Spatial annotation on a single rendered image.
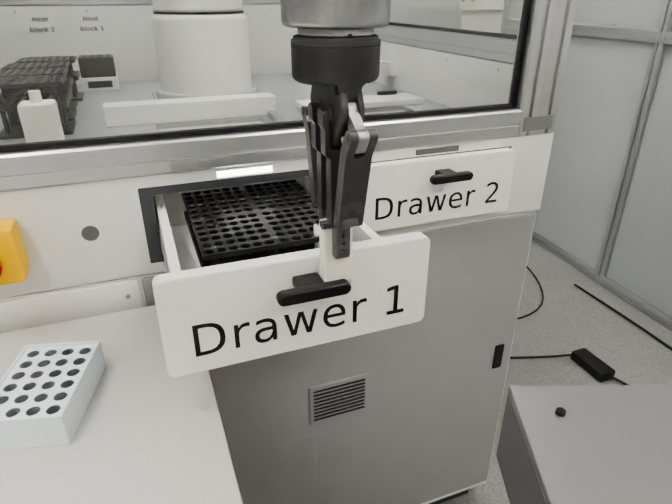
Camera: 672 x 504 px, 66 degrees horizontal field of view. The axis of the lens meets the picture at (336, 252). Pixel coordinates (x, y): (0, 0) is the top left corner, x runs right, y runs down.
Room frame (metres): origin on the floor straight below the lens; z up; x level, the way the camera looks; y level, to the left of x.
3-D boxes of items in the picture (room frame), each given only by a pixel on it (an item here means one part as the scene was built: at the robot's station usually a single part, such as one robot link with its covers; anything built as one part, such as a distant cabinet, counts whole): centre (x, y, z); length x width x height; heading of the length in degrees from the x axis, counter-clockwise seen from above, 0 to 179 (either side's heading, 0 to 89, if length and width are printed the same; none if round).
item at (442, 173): (0.80, -0.18, 0.91); 0.07 x 0.04 x 0.01; 111
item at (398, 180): (0.82, -0.17, 0.87); 0.29 x 0.02 x 0.11; 111
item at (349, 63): (0.47, 0.00, 1.09); 0.08 x 0.07 x 0.09; 21
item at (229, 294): (0.47, 0.03, 0.87); 0.29 x 0.02 x 0.11; 111
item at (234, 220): (0.66, 0.11, 0.87); 0.22 x 0.18 x 0.06; 21
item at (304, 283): (0.45, 0.03, 0.91); 0.07 x 0.04 x 0.01; 111
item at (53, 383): (0.44, 0.31, 0.78); 0.12 x 0.08 x 0.04; 6
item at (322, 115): (0.46, 0.00, 1.02); 0.04 x 0.01 x 0.11; 111
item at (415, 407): (1.17, 0.26, 0.40); 1.03 x 0.95 x 0.80; 111
